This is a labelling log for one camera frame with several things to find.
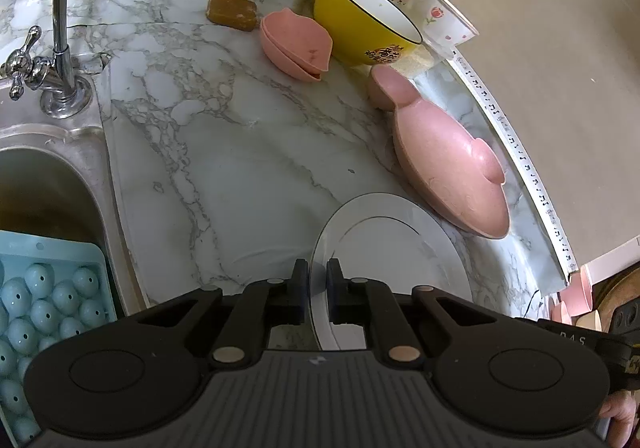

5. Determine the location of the pink fish-shaped plate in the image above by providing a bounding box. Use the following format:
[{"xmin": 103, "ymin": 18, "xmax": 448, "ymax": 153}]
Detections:
[{"xmin": 369, "ymin": 64, "xmax": 512, "ymax": 240}]

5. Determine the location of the yellow bowl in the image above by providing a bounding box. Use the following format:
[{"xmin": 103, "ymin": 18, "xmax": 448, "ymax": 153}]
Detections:
[{"xmin": 313, "ymin": 0, "xmax": 426, "ymax": 67}]

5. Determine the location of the person's right hand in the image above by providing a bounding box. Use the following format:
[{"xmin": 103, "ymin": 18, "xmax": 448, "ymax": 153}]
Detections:
[{"xmin": 597, "ymin": 390, "xmax": 640, "ymax": 448}]

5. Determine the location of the light blue ice ball tray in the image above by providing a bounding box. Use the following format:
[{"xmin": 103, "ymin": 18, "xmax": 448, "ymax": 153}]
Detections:
[{"xmin": 0, "ymin": 229, "xmax": 119, "ymax": 448}]

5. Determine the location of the round wooden cutting board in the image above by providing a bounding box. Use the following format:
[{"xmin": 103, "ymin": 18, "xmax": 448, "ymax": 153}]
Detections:
[{"xmin": 587, "ymin": 265, "xmax": 640, "ymax": 331}]

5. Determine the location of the chrome faucet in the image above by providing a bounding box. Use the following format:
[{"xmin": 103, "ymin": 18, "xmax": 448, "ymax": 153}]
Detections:
[{"xmin": 0, "ymin": 0, "xmax": 94, "ymax": 119}]

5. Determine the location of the white round plate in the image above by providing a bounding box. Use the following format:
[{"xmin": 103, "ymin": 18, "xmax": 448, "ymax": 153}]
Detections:
[{"xmin": 309, "ymin": 192, "xmax": 474, "ymax": 354}]

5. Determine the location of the steel sink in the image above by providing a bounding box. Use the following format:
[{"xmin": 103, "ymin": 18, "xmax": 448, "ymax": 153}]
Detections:
[{"xmin": 0, "ymin": 121, "xmax": 151, "ymax": 314}]

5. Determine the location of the white cup with rose print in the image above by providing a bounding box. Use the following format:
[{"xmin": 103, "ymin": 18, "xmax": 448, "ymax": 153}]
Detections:
[{"xmin": 412, "ymin": 0, "xmax": 478, "ymax": 47}]

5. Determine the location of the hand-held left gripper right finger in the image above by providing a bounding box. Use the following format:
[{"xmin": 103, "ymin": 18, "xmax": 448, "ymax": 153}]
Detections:
[{"xmin": 326, "ymin": 259, "xmax": 502, "ymax": 370}]

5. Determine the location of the brown sponge block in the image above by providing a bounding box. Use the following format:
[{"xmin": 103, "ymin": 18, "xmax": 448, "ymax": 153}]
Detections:
[{"xmin": 207, "ymin": 0, "xmax": 259, "ymax": 32}]

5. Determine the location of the pink round bowl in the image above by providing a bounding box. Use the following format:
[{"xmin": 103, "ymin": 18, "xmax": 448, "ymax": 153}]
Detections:
[{"xmin": 560, "ymin": 265, "xmax": 595, "ymax": 316}]

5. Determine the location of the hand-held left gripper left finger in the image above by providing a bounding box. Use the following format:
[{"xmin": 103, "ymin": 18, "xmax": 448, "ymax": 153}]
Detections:
[{"xmin": 136, "ymin": 259, "xmax": 309, "ymax": 370}]

